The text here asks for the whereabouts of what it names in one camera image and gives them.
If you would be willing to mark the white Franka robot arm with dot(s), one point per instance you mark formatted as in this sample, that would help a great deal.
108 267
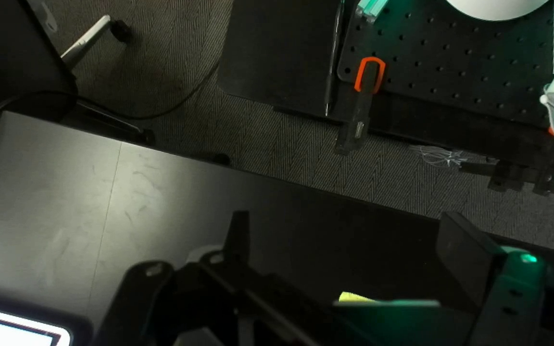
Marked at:
495 8

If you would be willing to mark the black perforated mounting board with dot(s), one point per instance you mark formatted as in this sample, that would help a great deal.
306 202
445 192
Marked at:
456 69

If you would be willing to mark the office chair wheeled base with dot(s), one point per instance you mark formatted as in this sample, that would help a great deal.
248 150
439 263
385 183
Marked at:
91 38

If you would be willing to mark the yellow terry towel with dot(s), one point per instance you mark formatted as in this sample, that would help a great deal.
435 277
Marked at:
356 298

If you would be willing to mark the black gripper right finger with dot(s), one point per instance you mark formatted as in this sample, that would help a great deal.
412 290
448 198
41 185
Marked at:
514 300

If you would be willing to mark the tablet with bright screen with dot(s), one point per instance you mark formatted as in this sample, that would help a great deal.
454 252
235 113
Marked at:
8 329

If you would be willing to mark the black flat base plate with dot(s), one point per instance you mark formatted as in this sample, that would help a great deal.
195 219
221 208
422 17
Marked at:
277 50

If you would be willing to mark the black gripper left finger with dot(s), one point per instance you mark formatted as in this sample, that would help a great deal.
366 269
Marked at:
181 300

